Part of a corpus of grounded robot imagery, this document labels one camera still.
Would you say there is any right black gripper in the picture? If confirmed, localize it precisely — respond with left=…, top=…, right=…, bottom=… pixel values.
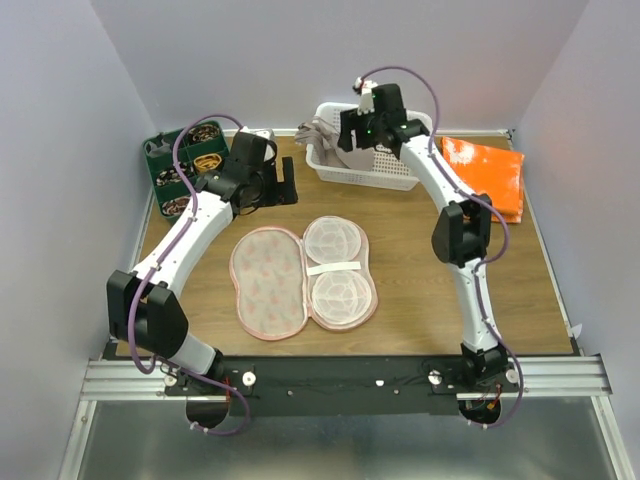
left=337, top=105, right=386, bottom=151

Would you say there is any taupe bra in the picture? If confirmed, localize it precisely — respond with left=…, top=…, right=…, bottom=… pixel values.
left=294, top=116, right=375, bottom=171

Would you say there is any white plastic basket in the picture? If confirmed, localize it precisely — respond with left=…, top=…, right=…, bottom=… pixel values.
left=305, top=102, right=433, bottom=191

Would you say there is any pink floral laundry bag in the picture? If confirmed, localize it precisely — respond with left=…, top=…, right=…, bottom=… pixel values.
left=229, top=216, right=378, bottom=341

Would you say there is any green compartment tray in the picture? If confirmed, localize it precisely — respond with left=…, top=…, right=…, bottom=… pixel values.
left=142, top=120, right=229, bottom=223

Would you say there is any orange white cloth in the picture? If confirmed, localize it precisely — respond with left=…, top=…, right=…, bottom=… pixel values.
left=442, top=137, right=525, bottom=224

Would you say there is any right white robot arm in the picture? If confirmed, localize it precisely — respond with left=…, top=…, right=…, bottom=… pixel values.
left=338, top=78, right=509, bottom=392

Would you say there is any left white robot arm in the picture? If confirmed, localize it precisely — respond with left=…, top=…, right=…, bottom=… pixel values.
left=106, top=128, right=298, bottom=395

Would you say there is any black floral scrunchie top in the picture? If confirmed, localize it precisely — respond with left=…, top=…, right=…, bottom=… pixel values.
left=187, top=124, right=221, bottom=144

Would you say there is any black floral scrunchie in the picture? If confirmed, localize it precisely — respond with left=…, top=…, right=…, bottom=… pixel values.
left=160, top=196, right=190, bottom=217
left=187, top=124, right=221, bottom=144

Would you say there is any black floral scrunchie bottom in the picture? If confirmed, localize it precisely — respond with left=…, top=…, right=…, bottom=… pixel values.
left=160, top=196, right=190, bottom=217

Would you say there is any black white dotted scrunchie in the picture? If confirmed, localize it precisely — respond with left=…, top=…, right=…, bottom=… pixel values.
left=155, top=163, right=191, bottom=187

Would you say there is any grey item in tray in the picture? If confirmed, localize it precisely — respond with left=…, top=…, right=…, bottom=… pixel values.
left=143, top=133, right=172, bottom=158

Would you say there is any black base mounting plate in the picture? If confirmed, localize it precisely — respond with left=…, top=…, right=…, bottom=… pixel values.
left=165, top=355, right=518, bottom=417

